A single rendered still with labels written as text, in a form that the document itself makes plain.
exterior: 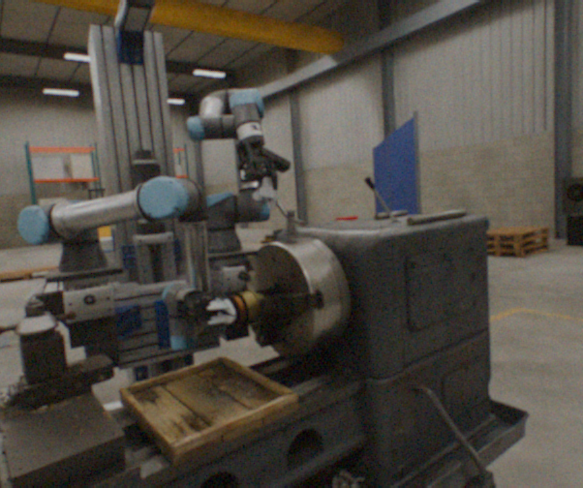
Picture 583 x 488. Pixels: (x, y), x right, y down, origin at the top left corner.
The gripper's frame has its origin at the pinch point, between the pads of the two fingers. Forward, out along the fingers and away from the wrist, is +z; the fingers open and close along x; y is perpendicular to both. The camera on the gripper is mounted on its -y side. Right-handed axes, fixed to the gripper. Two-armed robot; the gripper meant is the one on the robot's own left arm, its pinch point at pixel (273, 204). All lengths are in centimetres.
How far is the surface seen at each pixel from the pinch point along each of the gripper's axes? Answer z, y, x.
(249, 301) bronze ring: 26.5, 18.9, 6.1
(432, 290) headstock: 36, -32, 21
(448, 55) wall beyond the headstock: -515, -1005, -456
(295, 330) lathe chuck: 36.5, 8.1, 7.2
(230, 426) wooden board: 51, 34, 14
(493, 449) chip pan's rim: 86, -46, 15
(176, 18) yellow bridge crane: -734, -406, -778
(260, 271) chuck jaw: 18.9, 10.7, 1.0
